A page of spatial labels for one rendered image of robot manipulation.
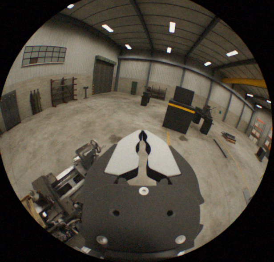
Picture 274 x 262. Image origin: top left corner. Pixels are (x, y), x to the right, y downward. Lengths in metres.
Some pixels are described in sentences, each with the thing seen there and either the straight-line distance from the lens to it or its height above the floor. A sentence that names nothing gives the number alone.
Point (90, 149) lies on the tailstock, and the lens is 0.76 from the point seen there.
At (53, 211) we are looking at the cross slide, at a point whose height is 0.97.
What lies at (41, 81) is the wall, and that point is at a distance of 7.51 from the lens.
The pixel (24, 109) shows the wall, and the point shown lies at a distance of 7.33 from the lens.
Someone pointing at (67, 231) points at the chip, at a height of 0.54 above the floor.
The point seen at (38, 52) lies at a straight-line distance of 7.85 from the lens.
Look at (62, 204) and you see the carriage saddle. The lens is 0.86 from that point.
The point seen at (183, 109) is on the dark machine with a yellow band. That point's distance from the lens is 3.84.
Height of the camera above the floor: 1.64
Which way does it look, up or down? 27 degrees down
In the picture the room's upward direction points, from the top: 9 degrees clockwise
